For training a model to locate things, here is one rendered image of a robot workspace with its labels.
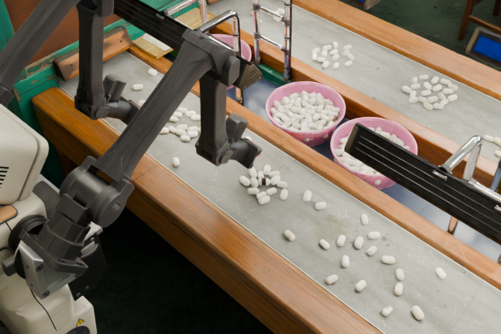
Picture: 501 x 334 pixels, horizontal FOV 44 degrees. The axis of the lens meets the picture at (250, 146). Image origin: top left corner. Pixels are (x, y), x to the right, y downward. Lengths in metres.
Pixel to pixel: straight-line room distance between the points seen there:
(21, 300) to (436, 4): 3.32
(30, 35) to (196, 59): 0.44
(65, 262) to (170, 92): 0.37
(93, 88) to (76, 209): 0.65
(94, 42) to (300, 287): 0.82
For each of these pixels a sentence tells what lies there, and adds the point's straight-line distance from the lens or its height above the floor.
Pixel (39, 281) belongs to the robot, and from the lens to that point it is 1.22.
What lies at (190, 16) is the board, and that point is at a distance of 2.56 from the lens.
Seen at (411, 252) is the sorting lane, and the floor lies 0.74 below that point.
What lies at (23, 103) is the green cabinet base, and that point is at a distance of 2.31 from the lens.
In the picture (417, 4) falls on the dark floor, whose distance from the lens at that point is 4.20.
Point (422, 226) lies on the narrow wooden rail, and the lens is 1.78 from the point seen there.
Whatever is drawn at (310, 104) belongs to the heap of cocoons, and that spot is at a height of 0.74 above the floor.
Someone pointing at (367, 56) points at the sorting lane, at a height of 0.74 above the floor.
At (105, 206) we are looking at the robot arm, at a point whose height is 1.26.
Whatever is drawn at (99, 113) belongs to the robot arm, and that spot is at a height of 0.97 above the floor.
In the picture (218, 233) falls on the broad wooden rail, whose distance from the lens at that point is 1.73.
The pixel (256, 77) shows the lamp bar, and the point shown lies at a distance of 1.74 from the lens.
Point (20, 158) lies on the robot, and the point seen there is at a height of 1.32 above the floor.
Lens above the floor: 2.11
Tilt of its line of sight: 44 degrees down
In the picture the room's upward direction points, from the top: 2 degrees counter-clockwise
